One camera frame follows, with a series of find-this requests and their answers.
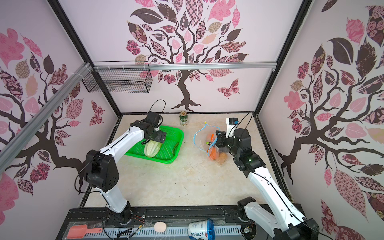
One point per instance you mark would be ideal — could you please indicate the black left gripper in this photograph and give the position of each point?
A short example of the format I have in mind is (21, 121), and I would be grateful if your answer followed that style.
(160, 137)

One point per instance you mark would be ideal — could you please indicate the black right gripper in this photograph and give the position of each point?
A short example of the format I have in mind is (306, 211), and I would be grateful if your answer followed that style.
(222, 138)

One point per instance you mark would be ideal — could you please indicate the yellow potato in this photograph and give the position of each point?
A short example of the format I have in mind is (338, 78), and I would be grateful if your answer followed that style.
(222, 158)

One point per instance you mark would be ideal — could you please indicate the green cabbage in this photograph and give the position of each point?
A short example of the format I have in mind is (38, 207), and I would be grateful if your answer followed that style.
(152, 148)

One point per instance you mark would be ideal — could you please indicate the clear zip top bag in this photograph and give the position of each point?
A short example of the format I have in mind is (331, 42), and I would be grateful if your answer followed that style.
(206, 140)

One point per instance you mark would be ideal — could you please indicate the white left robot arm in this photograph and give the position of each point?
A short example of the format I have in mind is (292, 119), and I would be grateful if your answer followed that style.
(101, 171)

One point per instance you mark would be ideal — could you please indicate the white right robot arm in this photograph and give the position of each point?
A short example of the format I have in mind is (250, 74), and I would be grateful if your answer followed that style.
(284, 221)

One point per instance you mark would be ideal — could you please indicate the green chili pepper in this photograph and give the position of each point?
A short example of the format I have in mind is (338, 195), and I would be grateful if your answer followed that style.
(175, 148)

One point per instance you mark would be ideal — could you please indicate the green plastic basket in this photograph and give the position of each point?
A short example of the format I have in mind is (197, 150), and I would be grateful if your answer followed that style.
(165, 155)

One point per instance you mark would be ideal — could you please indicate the white blue cup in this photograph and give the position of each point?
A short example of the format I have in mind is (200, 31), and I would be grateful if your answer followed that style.
(202, 230)

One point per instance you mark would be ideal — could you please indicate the beige egg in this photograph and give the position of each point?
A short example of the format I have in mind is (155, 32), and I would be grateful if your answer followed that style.
(160, 227)

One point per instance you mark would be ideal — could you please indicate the pink plastic scoop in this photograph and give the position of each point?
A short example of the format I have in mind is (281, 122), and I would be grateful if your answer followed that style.
(79, 231)

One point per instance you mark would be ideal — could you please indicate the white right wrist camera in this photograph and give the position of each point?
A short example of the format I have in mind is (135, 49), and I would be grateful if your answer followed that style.
(231, 126)

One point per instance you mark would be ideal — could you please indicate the black wire basket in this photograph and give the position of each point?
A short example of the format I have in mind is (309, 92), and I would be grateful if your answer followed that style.
(119, 77)

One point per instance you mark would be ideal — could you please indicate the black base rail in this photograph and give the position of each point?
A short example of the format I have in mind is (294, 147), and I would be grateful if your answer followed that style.
(227, 222)

